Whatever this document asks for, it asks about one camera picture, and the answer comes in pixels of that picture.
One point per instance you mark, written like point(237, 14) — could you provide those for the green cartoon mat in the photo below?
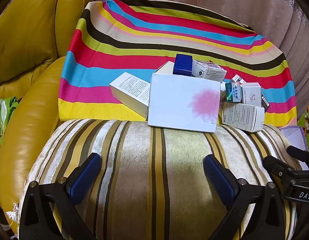
point(308, 117)

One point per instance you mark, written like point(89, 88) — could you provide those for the beige striped velvet cushion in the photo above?
point(144, 167)

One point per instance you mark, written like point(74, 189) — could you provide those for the long white text box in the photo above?
point(129, 90)

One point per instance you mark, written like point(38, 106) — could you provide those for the wide white text box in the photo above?
point(244, 116)

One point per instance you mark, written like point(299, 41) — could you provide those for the open white cardboard box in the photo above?
point(164, 68)

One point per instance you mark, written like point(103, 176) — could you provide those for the large white pink-flower box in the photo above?
point(174, 105)

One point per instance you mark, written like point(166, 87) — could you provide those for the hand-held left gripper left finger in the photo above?
point(85, 177)

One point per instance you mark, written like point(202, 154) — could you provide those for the yellow leather cushion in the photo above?
point(24, 30)

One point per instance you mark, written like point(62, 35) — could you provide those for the white box with small logo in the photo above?
point(252, 95)

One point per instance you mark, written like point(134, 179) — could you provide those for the grey white medicine box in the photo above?
point(209, 72)

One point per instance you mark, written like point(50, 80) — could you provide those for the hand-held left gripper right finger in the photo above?
point(219, 182)

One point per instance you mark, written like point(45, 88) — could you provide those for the rainbow striped cloth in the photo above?
point(144, 42)

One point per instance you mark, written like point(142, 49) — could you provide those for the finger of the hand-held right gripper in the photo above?
point(284, 170)
point(302, 154)

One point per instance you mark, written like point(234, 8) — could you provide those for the white red-blue label medicine box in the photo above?
point(238, 79)

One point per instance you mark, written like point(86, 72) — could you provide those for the black box with barcode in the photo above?
point(265, 103)

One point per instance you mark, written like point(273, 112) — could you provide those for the green cloth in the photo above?
point(4, 112)

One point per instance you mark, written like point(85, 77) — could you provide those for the teal green small box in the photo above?
point(233, 92)

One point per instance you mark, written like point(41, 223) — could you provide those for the dark blue box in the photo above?
point(183, 65)

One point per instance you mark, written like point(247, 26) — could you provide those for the purple white cardboard box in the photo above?
point(294, 137)

